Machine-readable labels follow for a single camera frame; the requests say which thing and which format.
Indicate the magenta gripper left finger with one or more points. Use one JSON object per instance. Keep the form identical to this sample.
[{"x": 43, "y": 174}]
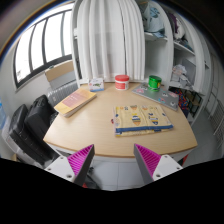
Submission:
[{"x": 73, "y": 168}]

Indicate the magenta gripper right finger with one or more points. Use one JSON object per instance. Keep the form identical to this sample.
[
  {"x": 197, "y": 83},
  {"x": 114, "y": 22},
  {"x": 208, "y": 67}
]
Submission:
[{"x": 152, "y": 165}]

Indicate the yellow patterned folded towel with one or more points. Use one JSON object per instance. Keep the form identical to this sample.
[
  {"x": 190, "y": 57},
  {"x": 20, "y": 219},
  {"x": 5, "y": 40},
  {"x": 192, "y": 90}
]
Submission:
[{"x": 140, "y": 120}]

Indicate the black bag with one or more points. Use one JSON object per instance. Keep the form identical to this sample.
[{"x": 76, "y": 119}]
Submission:
[{"x": 38, "y": 117}]

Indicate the tan and pink book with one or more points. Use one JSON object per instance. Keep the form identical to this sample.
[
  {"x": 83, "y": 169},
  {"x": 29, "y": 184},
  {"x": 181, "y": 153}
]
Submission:
[{"x": 72, "y": 103}]

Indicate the grey laptop with stickers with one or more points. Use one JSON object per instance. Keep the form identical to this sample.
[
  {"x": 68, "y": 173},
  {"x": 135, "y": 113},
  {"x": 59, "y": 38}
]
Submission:
[{"x": 164, "y": 97}]

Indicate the white radiator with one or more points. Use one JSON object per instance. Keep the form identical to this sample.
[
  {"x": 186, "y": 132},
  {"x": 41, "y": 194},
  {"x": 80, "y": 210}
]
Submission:
[{"x": 57, "y": 95}]

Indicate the green metallic tin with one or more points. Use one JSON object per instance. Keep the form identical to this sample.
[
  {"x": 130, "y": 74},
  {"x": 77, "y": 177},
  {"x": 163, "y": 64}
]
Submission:
[{"x": 154, "y": 83}]

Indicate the small white blue box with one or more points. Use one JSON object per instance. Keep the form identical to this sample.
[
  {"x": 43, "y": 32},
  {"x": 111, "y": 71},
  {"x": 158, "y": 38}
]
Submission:
[{"x": 96, "y": 84}]

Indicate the white jar red lid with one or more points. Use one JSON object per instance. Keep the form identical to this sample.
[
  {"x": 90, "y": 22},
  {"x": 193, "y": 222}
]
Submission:
[{"x": 121, "y": 82}]

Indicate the cardboard box on radiator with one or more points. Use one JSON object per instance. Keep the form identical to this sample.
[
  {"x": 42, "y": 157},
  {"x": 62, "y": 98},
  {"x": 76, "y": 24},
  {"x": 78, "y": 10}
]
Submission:
[{"x": 60, "y": 74}]

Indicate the white shelf unit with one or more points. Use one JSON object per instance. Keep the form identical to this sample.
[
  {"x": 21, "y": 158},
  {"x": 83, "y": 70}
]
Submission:
[{"x": 176, "y": 51}]

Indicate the white curtain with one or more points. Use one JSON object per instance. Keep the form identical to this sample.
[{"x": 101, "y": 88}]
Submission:
[{"x": 110, "y": 39}]

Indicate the window with dark frame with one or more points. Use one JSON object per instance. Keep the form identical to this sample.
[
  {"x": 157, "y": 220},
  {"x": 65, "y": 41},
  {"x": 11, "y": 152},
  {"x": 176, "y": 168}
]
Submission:
[{"x": 43, "y": 44}]

